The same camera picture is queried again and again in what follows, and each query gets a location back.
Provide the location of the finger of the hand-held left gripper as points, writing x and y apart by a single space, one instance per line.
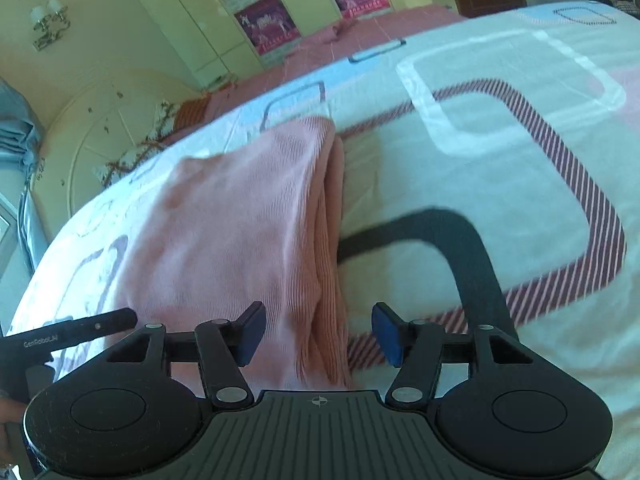
107 321

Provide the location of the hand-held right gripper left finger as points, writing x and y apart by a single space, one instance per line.
252 332

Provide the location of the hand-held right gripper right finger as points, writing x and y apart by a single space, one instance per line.
387 334

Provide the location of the pink sweater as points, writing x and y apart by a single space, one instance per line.
225 235

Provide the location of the person's left hand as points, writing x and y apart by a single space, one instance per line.
11 411

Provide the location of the floral pillow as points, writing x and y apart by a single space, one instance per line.
150 146

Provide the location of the cream round headboard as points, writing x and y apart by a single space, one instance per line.
100 135

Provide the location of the white patterned blanket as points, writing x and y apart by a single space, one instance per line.
500 160

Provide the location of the blue curtain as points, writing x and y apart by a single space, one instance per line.
15 125

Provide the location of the orange pillow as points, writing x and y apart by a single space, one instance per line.
191 110

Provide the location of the pink bed sheet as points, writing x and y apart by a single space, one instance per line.
320 45

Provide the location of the cream wardrobe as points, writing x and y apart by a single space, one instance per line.
175 10

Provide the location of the wall lamp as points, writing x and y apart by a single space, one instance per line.
49 22

